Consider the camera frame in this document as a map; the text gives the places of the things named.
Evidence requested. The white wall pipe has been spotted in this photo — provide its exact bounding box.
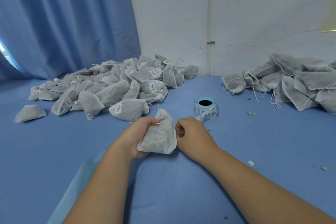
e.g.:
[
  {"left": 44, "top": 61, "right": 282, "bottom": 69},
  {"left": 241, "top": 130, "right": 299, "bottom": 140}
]
[{"left": 205, "top": 0, "right": 214, "bottom": 76}]

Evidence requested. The pile of labelled herb bags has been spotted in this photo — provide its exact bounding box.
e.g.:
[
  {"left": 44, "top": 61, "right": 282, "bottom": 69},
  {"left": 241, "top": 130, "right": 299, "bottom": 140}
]
[{"left": 28, "top": 54, "right": 200, "bottom": 123}]

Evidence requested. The person's right forearm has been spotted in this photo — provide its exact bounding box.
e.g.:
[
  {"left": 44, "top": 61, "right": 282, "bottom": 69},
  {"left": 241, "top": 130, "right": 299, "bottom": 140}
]
[{"left": 204, "top": 148, "right": 336, "bottom": 224}]

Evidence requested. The person's left hand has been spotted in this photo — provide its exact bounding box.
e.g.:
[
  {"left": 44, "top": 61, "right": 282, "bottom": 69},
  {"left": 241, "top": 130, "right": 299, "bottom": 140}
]
[{"left": 114, "top": 116, "right": 162, "bottom": 160}]

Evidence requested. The blue curtain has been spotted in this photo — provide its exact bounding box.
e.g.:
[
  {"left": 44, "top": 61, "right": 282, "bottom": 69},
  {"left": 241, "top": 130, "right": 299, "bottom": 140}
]
[{"left": 0, "top": 0, "right": 142, "bottom": 82}]

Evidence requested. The blue label roll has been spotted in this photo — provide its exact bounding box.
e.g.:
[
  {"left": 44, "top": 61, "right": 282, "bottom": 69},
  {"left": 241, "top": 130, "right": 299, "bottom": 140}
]
[{"left": 47, "top": 97, "right": 220, "bottom": 224}]

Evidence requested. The person's left forearm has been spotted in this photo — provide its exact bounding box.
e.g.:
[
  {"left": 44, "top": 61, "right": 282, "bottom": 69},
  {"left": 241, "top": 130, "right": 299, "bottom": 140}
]
[{"left": 63, "top": 145, "right": 137, "bottom": 224}]

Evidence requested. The white mesh herb bag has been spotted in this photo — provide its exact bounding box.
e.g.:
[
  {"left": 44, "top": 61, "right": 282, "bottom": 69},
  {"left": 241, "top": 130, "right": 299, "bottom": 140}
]
[{"left": 137, "top": 108, "right": 178, "bottom": 155}]

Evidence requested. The pile of unlabelled herb bags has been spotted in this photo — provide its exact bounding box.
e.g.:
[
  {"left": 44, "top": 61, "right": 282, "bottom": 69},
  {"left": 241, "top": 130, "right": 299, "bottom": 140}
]
[{"left": 221, "top": 52, "right": 336, "bottom": 116}]

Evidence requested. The lone white pouch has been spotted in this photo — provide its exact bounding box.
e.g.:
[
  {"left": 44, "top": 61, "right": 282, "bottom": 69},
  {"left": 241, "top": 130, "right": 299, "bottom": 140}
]
[{"left": 13, "top": 104, "right": 47, "bottom": 124}]

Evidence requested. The person's right hand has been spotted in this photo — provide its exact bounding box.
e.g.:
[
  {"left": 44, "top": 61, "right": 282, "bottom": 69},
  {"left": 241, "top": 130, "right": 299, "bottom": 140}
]
[{"left": 175, "top": 117, "right": 219, "bottom": 165}]

